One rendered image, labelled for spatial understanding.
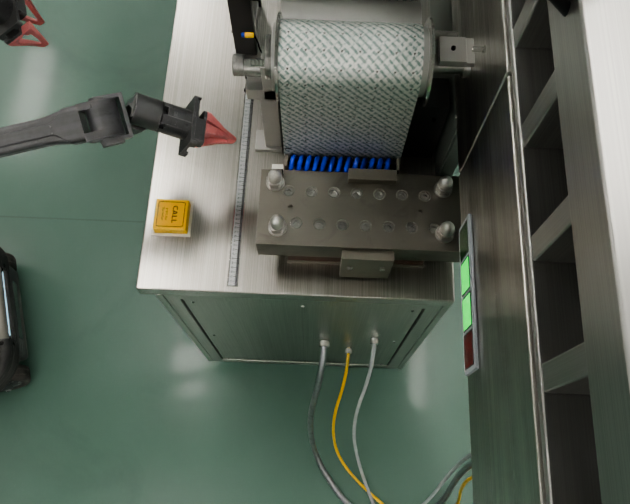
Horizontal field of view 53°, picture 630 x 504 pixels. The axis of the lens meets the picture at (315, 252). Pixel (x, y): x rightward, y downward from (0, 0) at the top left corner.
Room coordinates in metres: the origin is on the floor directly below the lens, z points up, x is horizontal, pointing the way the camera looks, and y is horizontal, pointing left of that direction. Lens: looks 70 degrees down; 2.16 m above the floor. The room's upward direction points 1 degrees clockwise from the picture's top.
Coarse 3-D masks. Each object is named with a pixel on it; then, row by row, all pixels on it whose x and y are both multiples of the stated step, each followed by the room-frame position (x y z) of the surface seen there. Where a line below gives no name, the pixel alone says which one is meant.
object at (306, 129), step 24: (288, 120) 0.63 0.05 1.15; (312, 120) 0.63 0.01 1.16; (336, 120) 0.62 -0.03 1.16; (360, 120) 0.62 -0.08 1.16; (384, 120) 0.62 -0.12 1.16; (408, 120) 0.62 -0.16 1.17; (288, 144) 0.63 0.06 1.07; (312, 144) 0.62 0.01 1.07; (336, 144) 0.62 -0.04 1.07; (360, 144) 0.62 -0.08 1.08; (384, 144) 0.62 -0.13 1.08
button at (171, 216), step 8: (160, 200) 0.56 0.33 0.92; (168, 200) 0.57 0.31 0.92; (176, 200) 0.57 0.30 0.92; (184, 200) 0.57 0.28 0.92; (160, 208) 0.55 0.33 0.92; (168, 208) 0.55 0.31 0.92; (176, 208) 0.55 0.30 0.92; (184, 208) 0.55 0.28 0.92; (160, 216) 0.53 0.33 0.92; (168, 216) 0.53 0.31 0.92; (176, 216) 0.53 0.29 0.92; (184, 216) 0.53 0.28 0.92; (160, 224) 0.51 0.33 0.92; (168, 224) 0.51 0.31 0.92; (176, 224) 0.51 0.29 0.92; (184, 224) 0.51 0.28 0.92; (160, 232) 0.50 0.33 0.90; (168, 232) 0.50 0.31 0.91; (176, 232) 0.50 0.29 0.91; (184, 232) 0.50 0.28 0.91
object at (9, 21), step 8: (0, 0) 0.88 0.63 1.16; (8, 0) 0.89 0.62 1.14; (16, 0) 0.91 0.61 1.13; (0, 8) 0.87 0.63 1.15; (8, 8) 0.88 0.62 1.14; (16, 8) 0.88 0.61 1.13; (0, 16) 0.86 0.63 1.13; (8, 16) 0.87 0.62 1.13; (16, 16) 0.86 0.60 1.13; (0, 24) 0.86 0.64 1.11; (8, 24) 0.85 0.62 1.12; (16, 24) 0.85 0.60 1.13; (0, 32) 0.84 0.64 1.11; (8, 32) 0.84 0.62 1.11
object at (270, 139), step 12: (252, 72) 0.71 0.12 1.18; (264, 72) 0.70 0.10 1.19; (252, 84) 0.71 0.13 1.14; (264, 84) 0.70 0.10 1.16; (252, 96) 0.70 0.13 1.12; (264, 96) 0.70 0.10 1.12; (264, 108) 0.71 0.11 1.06; (276, 108) 0.71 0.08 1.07; (264, 120) 0.71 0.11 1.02; (276, 120) 0.71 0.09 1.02; (264, 132) 0.71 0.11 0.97; (276, 132) 0.71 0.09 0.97; (264, 144) 0.71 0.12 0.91; (276, 144) 0.71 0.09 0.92
